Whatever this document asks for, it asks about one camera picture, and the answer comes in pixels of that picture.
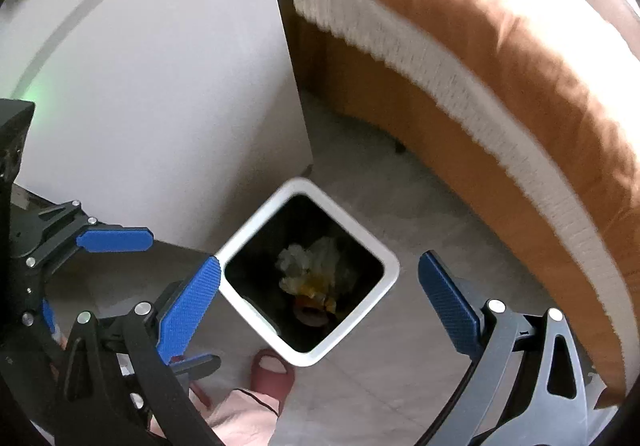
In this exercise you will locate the yellow crumpled wrapper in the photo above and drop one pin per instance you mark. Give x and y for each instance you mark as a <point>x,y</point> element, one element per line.
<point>312,290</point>

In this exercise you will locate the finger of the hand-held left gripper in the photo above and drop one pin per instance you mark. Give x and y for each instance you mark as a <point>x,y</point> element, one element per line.
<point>48,318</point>
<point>115,240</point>

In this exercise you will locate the white square waste bin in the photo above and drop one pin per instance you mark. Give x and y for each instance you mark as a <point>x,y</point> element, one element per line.
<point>360,306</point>

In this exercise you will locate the brown tape roll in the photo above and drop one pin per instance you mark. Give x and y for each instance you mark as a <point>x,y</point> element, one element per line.
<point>312,313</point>

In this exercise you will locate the white furniture side panel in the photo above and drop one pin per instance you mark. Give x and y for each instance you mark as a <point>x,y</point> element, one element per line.
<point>175,75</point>

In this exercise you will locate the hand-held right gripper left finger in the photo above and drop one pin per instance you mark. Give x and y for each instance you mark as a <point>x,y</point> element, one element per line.
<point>192,311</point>

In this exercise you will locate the crumpled white tissue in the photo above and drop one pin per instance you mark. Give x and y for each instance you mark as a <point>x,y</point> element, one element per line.
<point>310,258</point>

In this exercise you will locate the person's pink trouser leg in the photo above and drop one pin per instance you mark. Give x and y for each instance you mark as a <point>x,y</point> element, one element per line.
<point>240,421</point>

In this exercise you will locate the white textured mattress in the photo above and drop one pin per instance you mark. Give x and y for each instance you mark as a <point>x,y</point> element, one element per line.
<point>450,70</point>

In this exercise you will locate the pink slipper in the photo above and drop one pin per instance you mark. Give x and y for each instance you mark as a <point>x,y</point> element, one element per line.
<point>270,373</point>
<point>200,396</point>

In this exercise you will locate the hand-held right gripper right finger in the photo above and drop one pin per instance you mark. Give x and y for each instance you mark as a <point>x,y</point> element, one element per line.
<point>445,306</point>

